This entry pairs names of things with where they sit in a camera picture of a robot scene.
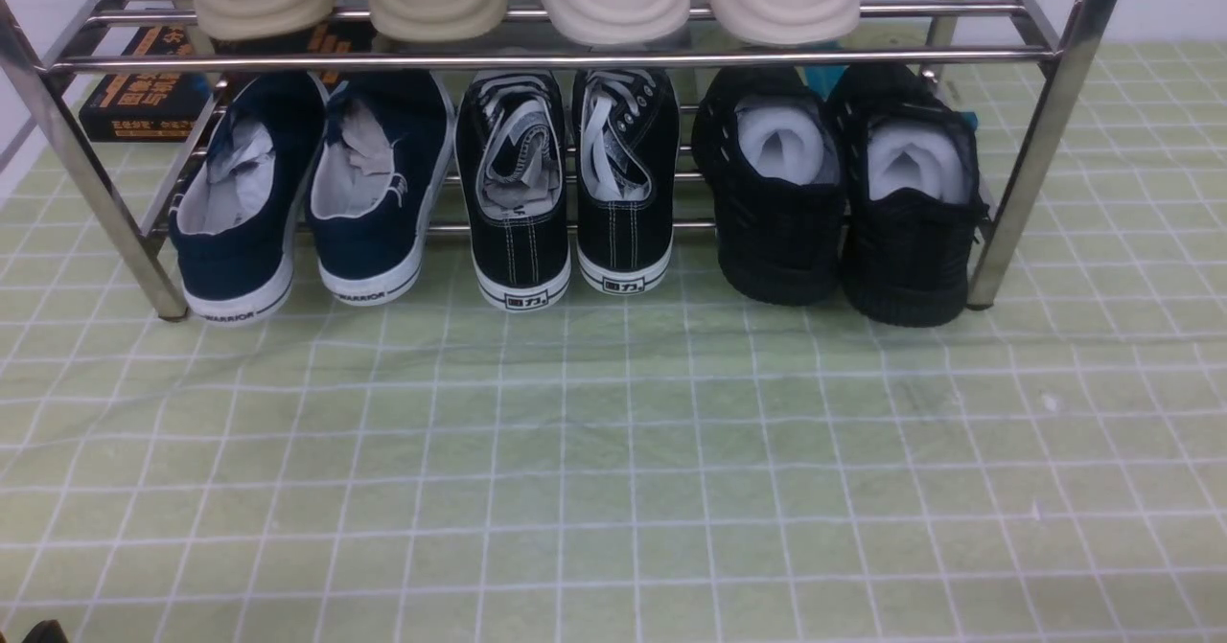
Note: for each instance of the navy canvas sneaker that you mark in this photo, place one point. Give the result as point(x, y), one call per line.
point(232, 226)
point(388, 144)

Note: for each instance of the teal object behind rack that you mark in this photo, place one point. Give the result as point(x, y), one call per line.
point(824, 78)

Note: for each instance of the stainless steel shoe rack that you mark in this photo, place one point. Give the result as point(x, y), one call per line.
point(127, 37)

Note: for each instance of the green checked floor mat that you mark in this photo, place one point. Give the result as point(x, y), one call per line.
point(683, 466)

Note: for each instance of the black white-laced sneaker right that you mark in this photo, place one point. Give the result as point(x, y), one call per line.
point(627, 135)

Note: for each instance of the black white-laced sneaker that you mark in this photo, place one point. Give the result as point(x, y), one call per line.
point(627, 135)
point(510, 151)

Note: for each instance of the black white-laced sneaker left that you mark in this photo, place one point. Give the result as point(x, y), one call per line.
point(510, 151)

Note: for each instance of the black knit shoe left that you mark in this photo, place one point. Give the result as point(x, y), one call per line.
point(769, 151)

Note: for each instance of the black knit shoe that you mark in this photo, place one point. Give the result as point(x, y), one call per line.
point(769, 151)
point(912, 178)

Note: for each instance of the black knit shoe right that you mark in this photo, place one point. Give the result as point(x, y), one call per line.
point(912, 178)

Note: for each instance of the black orange-lettered book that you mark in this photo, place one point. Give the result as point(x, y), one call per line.
point(162, 108)

